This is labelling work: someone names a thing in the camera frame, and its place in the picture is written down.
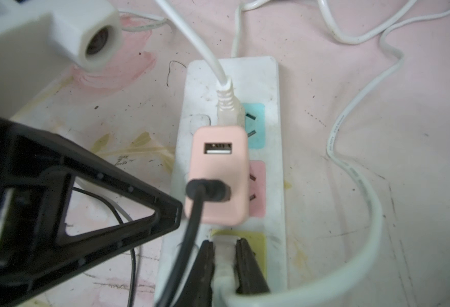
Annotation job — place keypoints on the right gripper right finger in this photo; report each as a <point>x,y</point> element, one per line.
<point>250,277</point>

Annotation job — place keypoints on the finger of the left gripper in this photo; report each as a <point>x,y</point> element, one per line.
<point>64,210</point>

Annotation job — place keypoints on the white cylindrical adapter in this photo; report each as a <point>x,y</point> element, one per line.
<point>88,32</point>

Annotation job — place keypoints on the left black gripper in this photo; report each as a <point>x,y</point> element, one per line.
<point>30,57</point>

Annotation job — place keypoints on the pink USB charger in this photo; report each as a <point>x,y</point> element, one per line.
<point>222,153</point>

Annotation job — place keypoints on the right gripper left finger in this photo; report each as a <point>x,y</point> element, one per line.
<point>197,290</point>

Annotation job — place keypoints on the white fan plug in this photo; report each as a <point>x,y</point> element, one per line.
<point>230,111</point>

